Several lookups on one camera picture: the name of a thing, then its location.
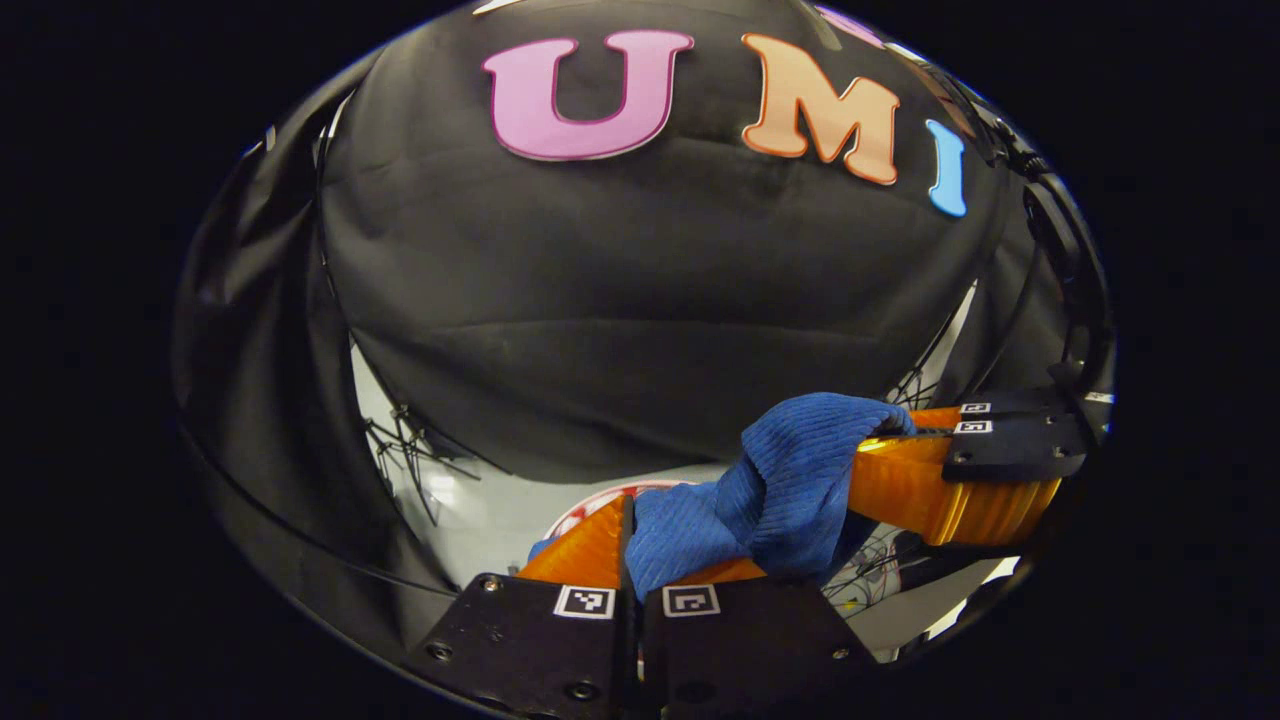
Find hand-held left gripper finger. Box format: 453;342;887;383
640;555;881;716
405;492;641;720

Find pink laundry hamper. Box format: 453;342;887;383
545;478;721;546

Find blue corduroy jacket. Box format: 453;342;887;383
527;392;916;603

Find black floor cables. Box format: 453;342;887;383
830;525;931;616

